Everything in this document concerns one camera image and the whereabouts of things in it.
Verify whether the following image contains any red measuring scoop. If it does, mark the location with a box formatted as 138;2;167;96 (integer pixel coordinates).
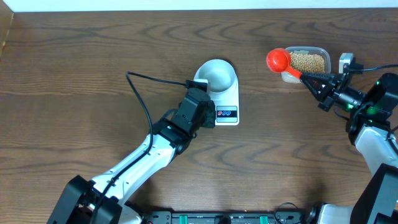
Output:
266;48;302;79

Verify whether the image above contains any grey round bowl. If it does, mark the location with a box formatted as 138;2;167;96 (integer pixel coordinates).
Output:
195;59;237;93

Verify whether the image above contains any pile of soybeans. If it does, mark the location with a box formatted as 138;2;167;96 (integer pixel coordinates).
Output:
290;52;325;73

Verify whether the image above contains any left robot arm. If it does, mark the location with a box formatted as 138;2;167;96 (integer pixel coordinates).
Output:
49;88;216;224

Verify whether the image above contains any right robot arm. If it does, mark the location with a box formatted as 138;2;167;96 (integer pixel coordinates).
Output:
300;62;397;223

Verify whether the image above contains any clear plastic container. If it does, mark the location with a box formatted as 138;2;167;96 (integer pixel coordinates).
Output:
286;46;331;73

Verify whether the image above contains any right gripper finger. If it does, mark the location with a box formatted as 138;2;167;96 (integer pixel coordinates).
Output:
302;79;335;101
300;72;335;82

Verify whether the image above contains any white digital kitchen scale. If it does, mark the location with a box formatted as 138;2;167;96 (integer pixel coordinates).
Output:
208;77;239;126

